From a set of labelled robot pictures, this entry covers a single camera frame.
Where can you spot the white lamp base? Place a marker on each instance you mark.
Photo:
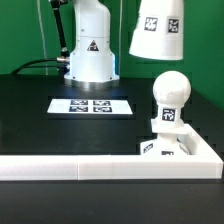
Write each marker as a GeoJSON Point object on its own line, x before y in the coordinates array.
{"type": "Point", "coordinates": [166, 143]}

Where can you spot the white lamp bulb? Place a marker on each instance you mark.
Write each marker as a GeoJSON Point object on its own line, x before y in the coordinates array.
{"type": "Point", "coordinates": [171, 91]}

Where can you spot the white lamp shade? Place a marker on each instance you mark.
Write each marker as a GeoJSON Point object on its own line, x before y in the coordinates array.
{"type": "Point", "coordinates": [159, 30]}

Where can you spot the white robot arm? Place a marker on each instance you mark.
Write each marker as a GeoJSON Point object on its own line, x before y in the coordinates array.
{"type": "Point", "coordinates": [92, 63]}

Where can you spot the white marker sheet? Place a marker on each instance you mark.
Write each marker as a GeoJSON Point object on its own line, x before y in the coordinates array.
{"type": "Point", "coordinates": [87, 106]}

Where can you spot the white L-shaped fence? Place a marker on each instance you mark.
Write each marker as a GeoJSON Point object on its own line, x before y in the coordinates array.
{"type": "Point", "coordinates": [201, 163]}

